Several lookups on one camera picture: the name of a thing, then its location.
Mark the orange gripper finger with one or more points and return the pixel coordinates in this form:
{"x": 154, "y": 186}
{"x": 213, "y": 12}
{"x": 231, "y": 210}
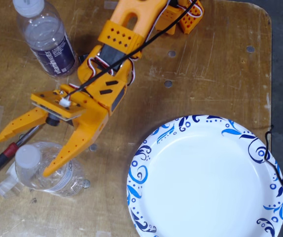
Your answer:
{"x": 20, "y": 123}

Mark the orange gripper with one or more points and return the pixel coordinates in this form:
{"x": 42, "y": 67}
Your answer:
{"x": 93, "y": 118}

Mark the clear crinkled water bottle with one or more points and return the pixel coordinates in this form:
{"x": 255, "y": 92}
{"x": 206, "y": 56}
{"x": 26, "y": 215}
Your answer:
{"x": 28, "y": 158}

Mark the vitaminwater bottle purple label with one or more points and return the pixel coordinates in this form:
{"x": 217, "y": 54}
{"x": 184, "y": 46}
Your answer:
{"x": 45, "y": 37}

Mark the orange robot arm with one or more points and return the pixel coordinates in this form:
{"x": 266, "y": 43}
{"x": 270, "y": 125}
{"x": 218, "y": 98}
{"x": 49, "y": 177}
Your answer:
{"x": 121, "y": 37}

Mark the white blue patterned paper plate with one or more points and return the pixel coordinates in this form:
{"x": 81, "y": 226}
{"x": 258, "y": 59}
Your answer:
{"x": 200, "y": 177}

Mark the silver metal table rivet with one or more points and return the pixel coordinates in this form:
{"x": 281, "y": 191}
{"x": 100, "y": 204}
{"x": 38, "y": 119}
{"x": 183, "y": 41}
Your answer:
{"x": 86, "y": 183}
{"x": 172, "y": 53}
{"x": 250, "y": 49}
{"x": 94, "y": 147}
{"x": 168, "y": 84}

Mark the red black screwdriver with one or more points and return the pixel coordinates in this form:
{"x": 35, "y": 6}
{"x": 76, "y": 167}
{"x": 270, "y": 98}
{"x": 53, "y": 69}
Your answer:
{"x": 8, "y": 151}

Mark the clear tape dispenser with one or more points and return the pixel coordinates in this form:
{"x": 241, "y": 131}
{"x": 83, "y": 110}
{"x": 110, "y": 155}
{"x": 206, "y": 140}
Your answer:
{"x": 7, "y": 186}

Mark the black power plug adapter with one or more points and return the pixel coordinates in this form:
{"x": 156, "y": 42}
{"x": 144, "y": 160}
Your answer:
{"x": 81, "y": 58}

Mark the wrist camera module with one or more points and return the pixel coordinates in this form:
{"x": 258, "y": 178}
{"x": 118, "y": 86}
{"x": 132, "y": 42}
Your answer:
{"x": 52, "y": 103}

